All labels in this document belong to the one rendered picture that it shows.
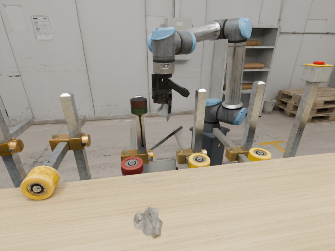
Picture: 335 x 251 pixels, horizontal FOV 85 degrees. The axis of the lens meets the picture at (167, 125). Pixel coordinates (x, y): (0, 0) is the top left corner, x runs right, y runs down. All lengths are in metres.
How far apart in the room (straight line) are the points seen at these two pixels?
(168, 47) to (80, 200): 0.58
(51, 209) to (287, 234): 0.59
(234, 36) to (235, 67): 0.19
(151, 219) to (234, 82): 1.10
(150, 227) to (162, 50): 0.57
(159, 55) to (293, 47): 4.03
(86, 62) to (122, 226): 3.08
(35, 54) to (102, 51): 1.00
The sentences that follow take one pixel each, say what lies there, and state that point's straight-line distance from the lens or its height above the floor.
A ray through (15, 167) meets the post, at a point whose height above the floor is 0.86.
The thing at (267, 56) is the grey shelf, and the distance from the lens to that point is 3.88.
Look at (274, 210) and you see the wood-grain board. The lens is 0.60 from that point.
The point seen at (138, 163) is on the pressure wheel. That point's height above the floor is 0.91.
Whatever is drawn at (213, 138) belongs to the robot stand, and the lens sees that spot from 1.53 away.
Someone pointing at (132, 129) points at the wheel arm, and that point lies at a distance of 1.04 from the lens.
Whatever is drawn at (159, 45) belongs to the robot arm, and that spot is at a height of 1.30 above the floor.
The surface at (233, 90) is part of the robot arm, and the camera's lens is 1.41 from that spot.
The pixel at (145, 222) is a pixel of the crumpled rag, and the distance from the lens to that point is 0.49.
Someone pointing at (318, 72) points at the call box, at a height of 1.19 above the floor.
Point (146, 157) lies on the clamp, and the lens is 0.80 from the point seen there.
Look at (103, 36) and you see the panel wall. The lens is 3.36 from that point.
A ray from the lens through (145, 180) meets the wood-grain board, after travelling 0.62.
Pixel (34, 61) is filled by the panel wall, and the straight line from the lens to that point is 3.64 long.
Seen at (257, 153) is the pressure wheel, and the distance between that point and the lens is 0.82.
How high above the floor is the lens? 1.30
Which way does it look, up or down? 24 degrees down
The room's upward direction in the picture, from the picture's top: straight up
